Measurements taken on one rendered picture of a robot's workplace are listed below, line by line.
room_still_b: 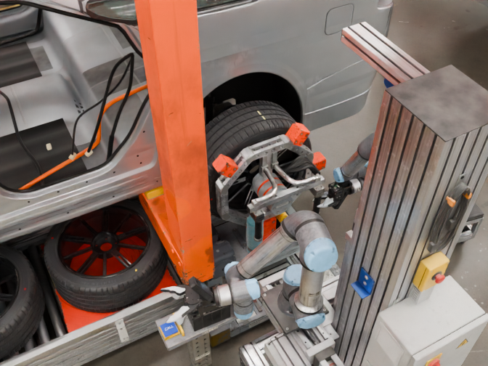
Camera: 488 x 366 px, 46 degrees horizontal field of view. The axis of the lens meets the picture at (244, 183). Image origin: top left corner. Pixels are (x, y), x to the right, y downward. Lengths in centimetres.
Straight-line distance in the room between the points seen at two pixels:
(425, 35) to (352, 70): 264
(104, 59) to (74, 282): 134
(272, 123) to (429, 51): 308
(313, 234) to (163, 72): 75
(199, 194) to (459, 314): 113
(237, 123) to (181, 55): 90
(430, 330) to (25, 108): 252
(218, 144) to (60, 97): 116
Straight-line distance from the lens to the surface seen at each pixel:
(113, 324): 311
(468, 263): 395
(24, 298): 315
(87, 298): 314
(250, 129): 277
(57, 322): 330
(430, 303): 218
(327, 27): 303
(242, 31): 275
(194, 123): 219
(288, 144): 281
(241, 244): 348
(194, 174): 236
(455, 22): 622
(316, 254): 195
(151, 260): 312
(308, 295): 221
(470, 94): 172
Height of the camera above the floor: 301
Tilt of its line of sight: 47 degrees down
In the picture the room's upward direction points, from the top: straight up
